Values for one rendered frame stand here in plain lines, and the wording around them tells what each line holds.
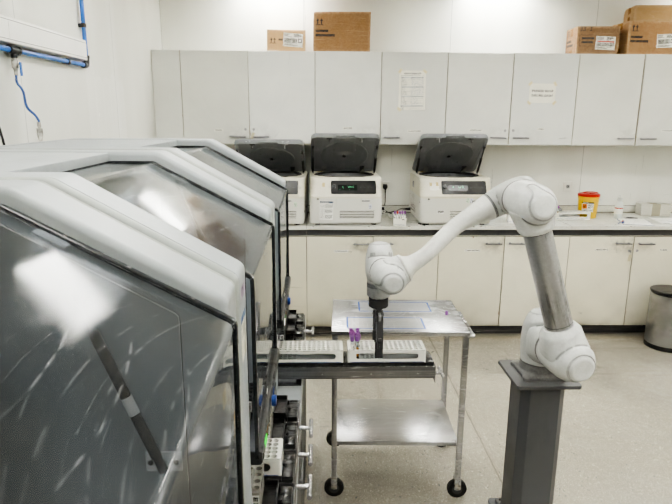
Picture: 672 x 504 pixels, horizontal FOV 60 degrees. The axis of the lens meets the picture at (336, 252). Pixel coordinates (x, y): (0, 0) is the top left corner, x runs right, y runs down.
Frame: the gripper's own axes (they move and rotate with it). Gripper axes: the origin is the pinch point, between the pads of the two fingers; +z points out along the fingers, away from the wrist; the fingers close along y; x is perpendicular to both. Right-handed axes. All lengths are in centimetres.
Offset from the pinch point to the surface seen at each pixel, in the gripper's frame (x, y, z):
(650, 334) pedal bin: -231, 202, 75
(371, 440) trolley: -1, 29, 58
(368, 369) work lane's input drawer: 3.9, -6.8, 6.3
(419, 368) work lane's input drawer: -15.5, -6.8, 6.0
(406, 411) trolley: -21, 55, 58
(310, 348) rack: 25.8, -3.0, -0.7
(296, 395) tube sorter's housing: 30.8, -15.6, 12.3
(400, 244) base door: -41, 229, 11
